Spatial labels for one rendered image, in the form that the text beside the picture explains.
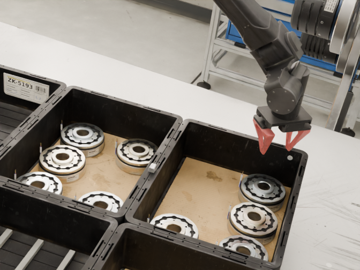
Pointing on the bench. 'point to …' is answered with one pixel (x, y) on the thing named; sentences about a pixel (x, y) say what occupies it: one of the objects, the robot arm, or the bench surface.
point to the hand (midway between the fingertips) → (275, 148)
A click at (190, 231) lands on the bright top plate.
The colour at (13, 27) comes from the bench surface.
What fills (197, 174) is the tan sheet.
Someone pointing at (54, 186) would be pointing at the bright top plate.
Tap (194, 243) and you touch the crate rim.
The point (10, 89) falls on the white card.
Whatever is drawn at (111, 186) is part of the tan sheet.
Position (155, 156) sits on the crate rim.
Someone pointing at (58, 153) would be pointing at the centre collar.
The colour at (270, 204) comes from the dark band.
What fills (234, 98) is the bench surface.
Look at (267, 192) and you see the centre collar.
